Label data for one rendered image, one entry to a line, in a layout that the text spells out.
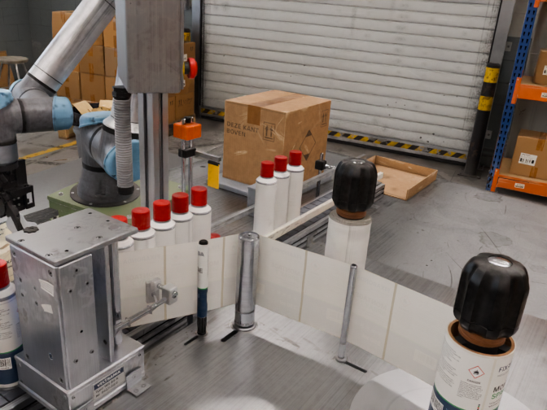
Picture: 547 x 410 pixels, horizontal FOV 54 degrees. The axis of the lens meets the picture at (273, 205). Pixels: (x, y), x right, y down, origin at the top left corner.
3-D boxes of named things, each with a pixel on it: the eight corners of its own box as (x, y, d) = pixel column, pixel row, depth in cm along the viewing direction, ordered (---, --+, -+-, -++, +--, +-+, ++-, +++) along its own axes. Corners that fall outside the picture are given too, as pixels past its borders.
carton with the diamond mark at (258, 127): (279, 194, 174) (286, 112, 164) (221, 176, 186) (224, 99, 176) (323, 172, 198) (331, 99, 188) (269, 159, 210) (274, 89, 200)
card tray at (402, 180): (406, 200, 183) (408, 189, 181) (339, 181, 196) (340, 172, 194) (435, 180, 206) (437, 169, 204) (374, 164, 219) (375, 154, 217)
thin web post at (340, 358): (343, 364, 92) (356, 269, 85) (333, 359, 93) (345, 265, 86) (347, 359, 94) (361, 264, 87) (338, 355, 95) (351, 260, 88)
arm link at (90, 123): (117, 149, 154) (115, 102, 148) (136, 165, 144) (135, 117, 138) (75, 154, 147) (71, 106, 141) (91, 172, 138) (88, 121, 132)
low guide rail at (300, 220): (145, 314, 100) (145, 305, 99) (141, 311, 100) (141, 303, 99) (382, 177, 183) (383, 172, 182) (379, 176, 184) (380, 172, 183)
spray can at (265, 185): (264, 246, 133) (270, 167, 125) (248, 239, 135) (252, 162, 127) (277, 238, 137) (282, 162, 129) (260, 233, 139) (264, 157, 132)
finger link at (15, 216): (28, 228, 118) (9, 192, 117) (23, 230, 117) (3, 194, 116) (16, 234, 120) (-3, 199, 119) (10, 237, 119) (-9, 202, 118)
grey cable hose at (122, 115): (124, 197, 104) (120, 89, 97) (112, 193, 106) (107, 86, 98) (138, 193, 107) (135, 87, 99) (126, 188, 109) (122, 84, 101)
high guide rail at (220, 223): (117, 276, 101) (117, 269, 101) (113, 274, 102) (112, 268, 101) (365, 158, 185) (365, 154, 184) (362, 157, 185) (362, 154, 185)
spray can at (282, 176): (277, 237, 137) (283, 161, 130) (261, 232, 140) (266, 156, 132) (289, 231, 141) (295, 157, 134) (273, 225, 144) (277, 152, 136)
